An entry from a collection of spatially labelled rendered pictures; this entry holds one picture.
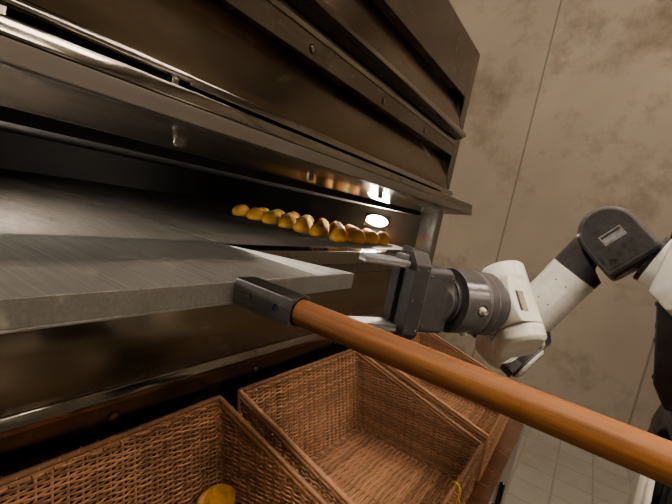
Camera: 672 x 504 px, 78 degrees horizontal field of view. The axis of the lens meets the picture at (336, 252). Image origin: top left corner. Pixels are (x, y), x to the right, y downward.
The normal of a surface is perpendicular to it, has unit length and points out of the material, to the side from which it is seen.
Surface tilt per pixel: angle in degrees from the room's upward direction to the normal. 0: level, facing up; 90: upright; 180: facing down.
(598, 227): 85
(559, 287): 86
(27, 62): 82
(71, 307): 91
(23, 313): 91
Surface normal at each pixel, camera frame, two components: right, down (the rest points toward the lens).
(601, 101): -0.53, 0.00
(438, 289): 0.36, 0.18
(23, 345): 0.84, -0.12
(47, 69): 0.84, 0.09
